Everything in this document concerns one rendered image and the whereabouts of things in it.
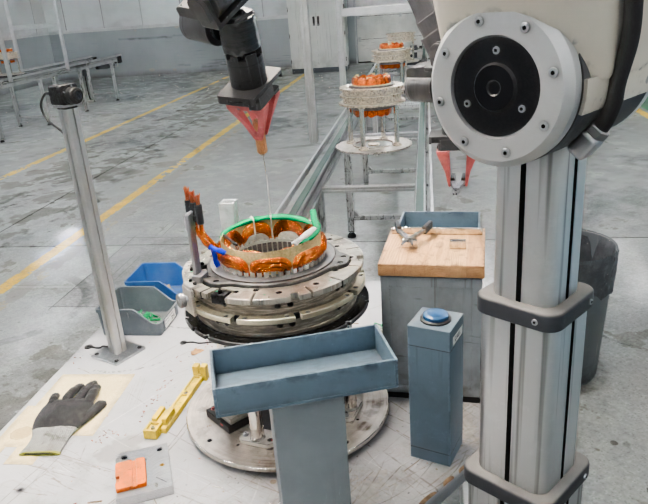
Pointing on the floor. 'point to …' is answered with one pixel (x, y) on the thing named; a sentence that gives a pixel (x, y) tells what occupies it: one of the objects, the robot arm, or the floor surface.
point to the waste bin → (593, 324)
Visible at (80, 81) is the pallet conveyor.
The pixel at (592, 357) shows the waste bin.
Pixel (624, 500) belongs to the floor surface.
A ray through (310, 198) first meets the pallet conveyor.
